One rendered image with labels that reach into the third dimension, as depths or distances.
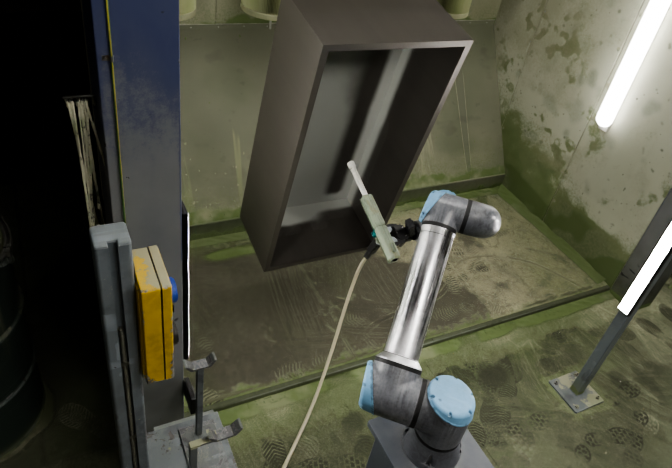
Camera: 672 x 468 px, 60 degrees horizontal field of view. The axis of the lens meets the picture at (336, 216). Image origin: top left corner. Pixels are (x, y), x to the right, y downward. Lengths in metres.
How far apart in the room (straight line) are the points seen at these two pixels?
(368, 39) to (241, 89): 1.63
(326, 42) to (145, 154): 0.70
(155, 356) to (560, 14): 3.43
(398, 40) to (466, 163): 2.33
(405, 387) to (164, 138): 0.99
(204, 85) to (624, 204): 2.55
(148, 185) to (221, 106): 1.92
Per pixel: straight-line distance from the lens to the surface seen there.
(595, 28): 3.92
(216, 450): 1.74
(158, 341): 1.16
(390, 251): 2.33
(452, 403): 1.80
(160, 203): 1.61
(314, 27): 1.95
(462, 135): 4.24
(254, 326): 3.02
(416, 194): 4.03
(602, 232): 3.97
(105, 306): 1.10
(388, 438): 2.01
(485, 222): 1.93
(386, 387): 1.80
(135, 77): 1.42
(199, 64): 3.45
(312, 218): 2.95
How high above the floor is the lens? 2.29
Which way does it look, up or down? 37 degrees down
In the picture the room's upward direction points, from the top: 11 degrees clockwise
